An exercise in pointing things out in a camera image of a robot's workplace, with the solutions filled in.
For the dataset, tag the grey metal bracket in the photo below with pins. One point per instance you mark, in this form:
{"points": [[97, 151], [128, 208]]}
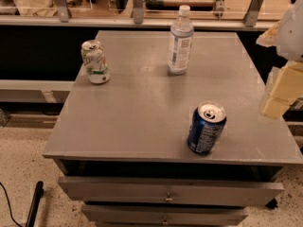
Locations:
{"points": [[251, 15], [138, 12], [63, 11]]}

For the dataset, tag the white green 7up can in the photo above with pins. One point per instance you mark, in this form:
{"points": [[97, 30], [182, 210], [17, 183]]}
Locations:
{"points": [[93, 59]]}

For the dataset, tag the grey metal bracket right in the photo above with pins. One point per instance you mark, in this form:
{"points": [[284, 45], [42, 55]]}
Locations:
{"points": [[251, 15]]}

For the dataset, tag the grey metal bracket left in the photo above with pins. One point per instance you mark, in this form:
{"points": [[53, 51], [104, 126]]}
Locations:
{"points": [[63, 11]]}

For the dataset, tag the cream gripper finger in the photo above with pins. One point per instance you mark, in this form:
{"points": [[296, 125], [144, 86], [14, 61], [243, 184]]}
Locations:
{"points": [[268, 38], [283, 87]]}

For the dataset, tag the black floor post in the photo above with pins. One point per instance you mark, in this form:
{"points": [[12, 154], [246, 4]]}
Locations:
{"points": [[33, 210]]}

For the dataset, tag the grey top drawer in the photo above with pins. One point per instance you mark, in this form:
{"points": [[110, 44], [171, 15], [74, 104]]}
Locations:
{"points": [[169, 191]]}

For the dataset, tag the clear plastic water bottle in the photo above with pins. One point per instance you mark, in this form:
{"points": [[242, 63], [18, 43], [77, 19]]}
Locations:
{"points": [[180, 41]]}

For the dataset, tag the blue pepsi can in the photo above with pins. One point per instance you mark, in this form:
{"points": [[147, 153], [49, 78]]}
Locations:
{"points": [[207, 125]]}

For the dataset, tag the grey drawer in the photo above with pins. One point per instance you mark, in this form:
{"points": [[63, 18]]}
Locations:
{"points": [[162, 216], [169, 191]]}

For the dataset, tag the grey metal bracket middle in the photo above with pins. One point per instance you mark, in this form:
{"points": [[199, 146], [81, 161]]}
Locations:
{"points": [[138, 12]]}

